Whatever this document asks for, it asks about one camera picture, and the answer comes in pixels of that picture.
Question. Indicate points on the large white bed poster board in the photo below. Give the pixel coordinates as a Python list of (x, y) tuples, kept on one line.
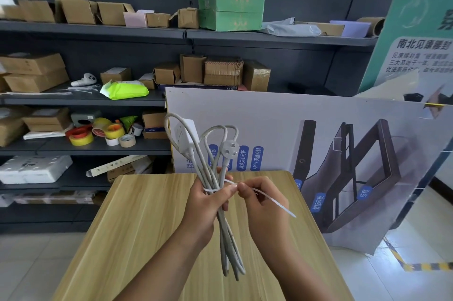
[(269, 124)]

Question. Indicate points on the tan tape roll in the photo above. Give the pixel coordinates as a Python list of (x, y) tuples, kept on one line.
[(126, 140)]

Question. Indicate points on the green wet wipes pack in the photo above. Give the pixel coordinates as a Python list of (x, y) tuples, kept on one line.
[(124, 90)]

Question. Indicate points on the grey plastic mailer bag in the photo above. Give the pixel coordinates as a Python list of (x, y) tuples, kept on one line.
[(286, 28)]

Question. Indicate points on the person's left thumb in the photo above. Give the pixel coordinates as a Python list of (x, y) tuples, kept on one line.
[(226, 191)]

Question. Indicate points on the green and white poster board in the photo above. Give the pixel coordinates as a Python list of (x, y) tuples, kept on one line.
[(407, 53)]

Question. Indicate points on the grey box with hole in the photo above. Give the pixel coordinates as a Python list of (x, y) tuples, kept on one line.
[(86, 118)]

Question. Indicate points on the green cone wrapper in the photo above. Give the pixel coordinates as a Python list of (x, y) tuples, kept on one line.
[(128, 122)]

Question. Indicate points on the white styrofoam block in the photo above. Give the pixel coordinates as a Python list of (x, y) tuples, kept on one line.
[(33, 169)]

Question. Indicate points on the white paper sheets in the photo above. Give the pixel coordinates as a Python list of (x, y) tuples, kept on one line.
[(46, 134)]

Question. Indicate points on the pink box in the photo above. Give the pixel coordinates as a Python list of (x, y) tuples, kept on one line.
[(135, 19)]

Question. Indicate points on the yellow tape roll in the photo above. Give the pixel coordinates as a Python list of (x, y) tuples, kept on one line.
[(114, 131), (81, 139)]

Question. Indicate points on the small brown cardboard box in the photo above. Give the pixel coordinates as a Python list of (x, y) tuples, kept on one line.
[(187, 17), (158, 19)]

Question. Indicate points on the small white tape roll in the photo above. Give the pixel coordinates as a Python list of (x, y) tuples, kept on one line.
[(137, 129)]

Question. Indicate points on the dark grey metal shelf unit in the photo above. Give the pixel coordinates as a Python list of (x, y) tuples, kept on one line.
[(247, 37)]

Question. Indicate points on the person's right forearm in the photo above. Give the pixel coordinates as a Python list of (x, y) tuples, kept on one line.
[(286, 269)]

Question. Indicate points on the red tape roll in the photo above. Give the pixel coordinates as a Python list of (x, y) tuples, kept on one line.
[(78, 131)]

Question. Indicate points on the brown cardboard tube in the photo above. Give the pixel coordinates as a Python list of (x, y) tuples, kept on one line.
[(373, 26)]

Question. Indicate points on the long white box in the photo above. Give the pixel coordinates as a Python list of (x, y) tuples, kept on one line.
[(116, 165)]

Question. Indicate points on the clear yellowish tape roll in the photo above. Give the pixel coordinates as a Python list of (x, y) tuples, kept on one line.
[(99, 124)]

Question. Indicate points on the green cardboard box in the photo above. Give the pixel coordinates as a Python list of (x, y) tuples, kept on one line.
[(230, 0), (230, 21)]

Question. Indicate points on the white handheld controller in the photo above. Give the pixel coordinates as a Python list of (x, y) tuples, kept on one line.
[(83, 80)]

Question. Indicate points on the lavender box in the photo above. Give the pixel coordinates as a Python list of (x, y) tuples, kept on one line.
[(352, 28)]

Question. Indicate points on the person's right thumb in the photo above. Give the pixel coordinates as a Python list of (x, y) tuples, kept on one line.
[(244, 194)]

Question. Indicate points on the person's left hand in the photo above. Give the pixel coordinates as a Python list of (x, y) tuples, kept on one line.
[(200, 205)]

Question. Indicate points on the flat brown cardboard box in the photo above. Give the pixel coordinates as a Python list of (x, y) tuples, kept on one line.
[(32, 63), (329, 28), (35, 81)]

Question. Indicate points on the row of brown cardboard boxes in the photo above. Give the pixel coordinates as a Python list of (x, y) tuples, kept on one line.
[(223, 72)]

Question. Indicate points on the bundle of white zip ties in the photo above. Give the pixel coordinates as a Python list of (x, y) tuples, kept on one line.
[(79, 88)]

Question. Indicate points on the person's left forearm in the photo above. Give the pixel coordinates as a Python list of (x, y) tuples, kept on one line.
[(166, 269)]

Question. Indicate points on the white zip tie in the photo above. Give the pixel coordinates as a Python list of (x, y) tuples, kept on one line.
[(276, 205)]

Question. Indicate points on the person's right hand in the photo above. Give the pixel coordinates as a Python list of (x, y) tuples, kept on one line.
[(269, 212)]

